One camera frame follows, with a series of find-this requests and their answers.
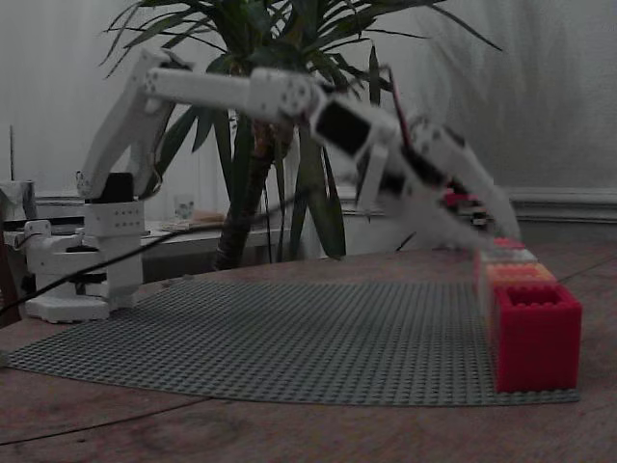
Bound grey Lego baseplate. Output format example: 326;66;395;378
4;278;582;407

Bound thin black table cable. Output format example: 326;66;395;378
0;397;209;448

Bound white lego box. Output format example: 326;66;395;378
474;248;539;314

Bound clear drinking glass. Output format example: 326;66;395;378
173;192;197;221

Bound green yucca plant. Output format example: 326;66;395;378
98;0;505;271

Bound dark wooden furniture leg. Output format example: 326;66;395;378
0;231;21;330

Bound grey wrapped pot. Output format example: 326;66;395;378
0;179;38;222

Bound large red lego box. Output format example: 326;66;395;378
494;284;583;393

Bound red Lego brick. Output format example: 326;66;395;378
443;189;478;209

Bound orange lego box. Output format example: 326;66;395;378
484;263;558;348

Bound thick black power cable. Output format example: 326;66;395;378
0;185;312;317

